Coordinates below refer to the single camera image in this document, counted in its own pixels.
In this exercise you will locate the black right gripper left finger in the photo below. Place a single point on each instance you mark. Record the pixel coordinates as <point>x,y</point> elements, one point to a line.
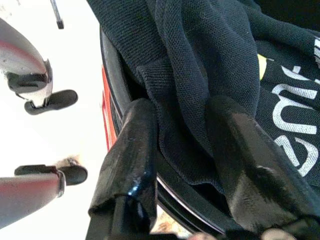
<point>132,162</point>

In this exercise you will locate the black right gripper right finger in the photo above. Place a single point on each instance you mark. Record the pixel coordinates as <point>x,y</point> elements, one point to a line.
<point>250,175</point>

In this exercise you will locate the black shirt onemax LED print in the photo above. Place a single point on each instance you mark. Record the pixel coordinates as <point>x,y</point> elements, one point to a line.
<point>200,62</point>

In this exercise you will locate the silver robot right leg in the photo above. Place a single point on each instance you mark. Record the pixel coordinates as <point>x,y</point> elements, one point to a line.
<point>25,195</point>

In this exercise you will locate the silver robot leg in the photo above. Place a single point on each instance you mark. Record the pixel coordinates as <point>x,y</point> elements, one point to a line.
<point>20,55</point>
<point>25,195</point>

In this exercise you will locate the silver robot left leg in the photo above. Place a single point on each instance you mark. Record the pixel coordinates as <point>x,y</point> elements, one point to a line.
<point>20,55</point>

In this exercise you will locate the silver metal clothes rack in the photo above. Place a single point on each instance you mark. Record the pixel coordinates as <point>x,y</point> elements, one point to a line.
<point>60,23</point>

